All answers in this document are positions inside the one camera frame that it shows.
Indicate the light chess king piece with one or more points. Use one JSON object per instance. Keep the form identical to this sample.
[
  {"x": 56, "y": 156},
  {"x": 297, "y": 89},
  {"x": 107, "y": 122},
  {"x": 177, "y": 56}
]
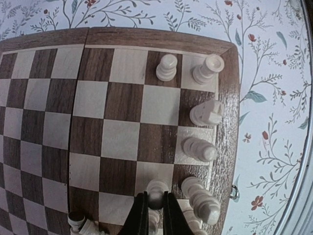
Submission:
[{"x": 194, "y": 223}]

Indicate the light chess bishop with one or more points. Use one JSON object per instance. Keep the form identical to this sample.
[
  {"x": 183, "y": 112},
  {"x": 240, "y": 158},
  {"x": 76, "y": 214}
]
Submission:
[{"x": 200, "y": 150}]

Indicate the pile of light chess pieces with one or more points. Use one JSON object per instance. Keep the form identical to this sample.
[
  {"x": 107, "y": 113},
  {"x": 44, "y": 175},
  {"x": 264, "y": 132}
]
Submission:
[{"x": 80, "y": 225}]

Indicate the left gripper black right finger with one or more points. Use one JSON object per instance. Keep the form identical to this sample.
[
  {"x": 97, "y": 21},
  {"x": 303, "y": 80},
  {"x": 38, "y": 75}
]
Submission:
[{"x": 174, "y": 222}]

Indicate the light chess queen piece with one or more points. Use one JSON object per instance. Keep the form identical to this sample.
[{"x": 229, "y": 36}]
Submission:
[{"x": 206, "y": 207}]

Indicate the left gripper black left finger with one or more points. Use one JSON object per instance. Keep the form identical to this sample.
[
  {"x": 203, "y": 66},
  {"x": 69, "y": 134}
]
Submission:
[{"x": 137, "y": 222}]

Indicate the wooden chess board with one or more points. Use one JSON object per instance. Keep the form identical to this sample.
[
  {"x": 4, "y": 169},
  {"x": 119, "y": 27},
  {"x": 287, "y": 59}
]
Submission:
[{"x": 85, "y": 125}]

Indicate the floral patterned table mat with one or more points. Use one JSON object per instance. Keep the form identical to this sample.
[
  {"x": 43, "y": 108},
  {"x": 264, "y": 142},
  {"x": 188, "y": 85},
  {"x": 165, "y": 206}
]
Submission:
[{"x": 274, "y": 57}]

